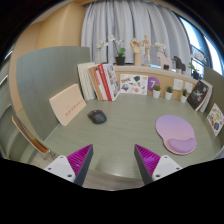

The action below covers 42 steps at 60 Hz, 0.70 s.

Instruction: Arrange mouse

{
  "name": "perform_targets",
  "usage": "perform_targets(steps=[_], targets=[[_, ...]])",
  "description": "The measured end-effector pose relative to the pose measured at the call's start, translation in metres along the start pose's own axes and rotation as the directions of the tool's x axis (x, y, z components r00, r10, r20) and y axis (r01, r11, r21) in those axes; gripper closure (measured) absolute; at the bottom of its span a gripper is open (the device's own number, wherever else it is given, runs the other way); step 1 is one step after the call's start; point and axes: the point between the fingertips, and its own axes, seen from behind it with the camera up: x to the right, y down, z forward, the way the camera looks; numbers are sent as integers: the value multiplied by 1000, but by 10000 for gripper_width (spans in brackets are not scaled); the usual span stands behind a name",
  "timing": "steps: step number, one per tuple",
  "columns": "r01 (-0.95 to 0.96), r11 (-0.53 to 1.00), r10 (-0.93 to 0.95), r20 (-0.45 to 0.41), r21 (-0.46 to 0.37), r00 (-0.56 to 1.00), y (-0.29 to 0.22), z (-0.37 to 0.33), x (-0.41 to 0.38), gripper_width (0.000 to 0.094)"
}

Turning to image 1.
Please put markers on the white wall socket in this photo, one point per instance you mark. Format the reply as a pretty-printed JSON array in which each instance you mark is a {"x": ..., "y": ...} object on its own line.
[
  {"x": 189, "y": 87},
  {"x": 178, "y": 84}
]

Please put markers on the white sticker sheet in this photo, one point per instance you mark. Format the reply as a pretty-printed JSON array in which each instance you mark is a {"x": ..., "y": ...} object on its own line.
[{"x": 133, "y": 84}]

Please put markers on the wooden hand model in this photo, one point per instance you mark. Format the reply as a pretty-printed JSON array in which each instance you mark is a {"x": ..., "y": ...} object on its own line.
[{"x": 137, "y": 53}]

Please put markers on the wooden artist mannequin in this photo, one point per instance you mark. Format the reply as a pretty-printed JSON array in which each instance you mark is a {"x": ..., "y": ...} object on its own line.
[{"x": 147, "y": 48}]

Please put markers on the thick white book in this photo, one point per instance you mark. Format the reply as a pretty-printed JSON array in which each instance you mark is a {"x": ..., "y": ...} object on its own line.
[{"x": 83, "y": 81}]

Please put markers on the pink wooden horse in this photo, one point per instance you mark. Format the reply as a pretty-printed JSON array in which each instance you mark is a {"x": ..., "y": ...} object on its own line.
[{"x": 165, "y": 61}]

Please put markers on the light grey curtain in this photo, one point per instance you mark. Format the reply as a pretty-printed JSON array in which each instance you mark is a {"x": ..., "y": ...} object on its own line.
[{"x": 100, "y": 20}]

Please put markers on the small plant in white pot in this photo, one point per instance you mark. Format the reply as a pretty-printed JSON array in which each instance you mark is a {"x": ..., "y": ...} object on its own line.
[
  {"x": 169, "y": 95},
  {"x": 184, "y": 98},
  {"x": 156, "y": 93}
]

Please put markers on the window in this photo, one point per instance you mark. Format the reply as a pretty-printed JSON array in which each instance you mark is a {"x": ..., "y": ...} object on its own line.
[{"x": 200, "y": 40}]

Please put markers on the white orchid behind horse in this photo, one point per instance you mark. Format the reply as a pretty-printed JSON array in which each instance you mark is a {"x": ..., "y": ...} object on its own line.
[{"x": 160, "y": 46}]

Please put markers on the black cover book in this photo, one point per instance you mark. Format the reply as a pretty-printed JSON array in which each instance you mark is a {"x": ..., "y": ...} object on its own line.
[{"x": 198, "y": 95}]

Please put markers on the purple mouse pad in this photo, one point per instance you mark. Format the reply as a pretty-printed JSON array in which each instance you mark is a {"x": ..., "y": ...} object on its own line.
[{"x": 173, "y": 130}]

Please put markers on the white orchid in black pot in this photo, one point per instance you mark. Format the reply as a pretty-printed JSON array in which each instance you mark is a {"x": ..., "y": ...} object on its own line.
[
  {"x": 195, "y": 74},
  {"x": 120, "y": 60}
]

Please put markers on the black computer mouse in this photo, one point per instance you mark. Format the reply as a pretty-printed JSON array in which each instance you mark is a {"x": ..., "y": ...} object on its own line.
[{"x": 97, "y": 116}]

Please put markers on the white book with red spine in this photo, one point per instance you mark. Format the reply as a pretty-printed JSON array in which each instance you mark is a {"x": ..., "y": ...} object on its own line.
[{"x": 100, "y": 86}]

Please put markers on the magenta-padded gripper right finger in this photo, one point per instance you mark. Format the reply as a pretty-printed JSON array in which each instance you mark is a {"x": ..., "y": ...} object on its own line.
[{"x": 150, "y": 160}]

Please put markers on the beige book with red text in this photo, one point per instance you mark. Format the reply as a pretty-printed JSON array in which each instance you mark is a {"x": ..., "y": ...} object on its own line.
[{"x": 66, "y": 105}]

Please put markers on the black wooden horse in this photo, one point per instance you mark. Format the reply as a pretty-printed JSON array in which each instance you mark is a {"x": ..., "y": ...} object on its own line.
[{"x": 178, "y": 63}]

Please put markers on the thin white book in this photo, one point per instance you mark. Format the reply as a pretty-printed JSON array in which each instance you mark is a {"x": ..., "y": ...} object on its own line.
[{"x": 89, "y": 83}]

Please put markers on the purple round number sticker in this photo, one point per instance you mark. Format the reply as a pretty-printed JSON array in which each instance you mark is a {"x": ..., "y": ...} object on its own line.
[{"x": 153, "y": 84}]

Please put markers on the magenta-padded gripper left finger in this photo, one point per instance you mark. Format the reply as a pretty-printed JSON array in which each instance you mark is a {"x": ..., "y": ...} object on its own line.
[{"x": 78, "y": 160}]

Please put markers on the picture cover book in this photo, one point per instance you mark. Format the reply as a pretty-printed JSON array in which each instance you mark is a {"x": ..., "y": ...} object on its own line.
[{"x": 112, "y": 80}]

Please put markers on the colourful food sticker sheet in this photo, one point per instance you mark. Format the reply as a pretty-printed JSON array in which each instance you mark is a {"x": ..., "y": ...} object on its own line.
[{"x": 215, "y": 120}]

